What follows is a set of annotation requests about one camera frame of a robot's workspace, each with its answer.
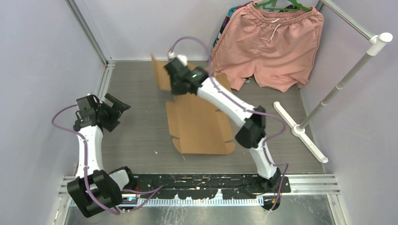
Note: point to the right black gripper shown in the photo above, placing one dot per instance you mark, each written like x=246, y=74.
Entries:
x=175, y=91

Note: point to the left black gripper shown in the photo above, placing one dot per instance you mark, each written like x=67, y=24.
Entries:
x=117, y=105

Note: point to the brown cardboard box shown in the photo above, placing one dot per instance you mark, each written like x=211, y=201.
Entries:
x=196, y=125

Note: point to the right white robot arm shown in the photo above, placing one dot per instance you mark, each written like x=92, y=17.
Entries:
x=250, y=120

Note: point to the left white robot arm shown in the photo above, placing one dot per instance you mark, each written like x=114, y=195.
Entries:
x=94, y=188

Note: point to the colourful patterned garment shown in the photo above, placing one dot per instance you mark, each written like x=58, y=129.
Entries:
x=221, y=31

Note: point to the pink shorts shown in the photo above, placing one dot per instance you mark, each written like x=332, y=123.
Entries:
x=278, y=49

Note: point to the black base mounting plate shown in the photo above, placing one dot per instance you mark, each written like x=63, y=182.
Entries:
x=202, y=186

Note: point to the green clothes hanger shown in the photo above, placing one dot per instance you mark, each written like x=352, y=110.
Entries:
x=280, y=5

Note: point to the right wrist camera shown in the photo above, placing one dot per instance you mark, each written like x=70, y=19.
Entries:
x=182, y=58

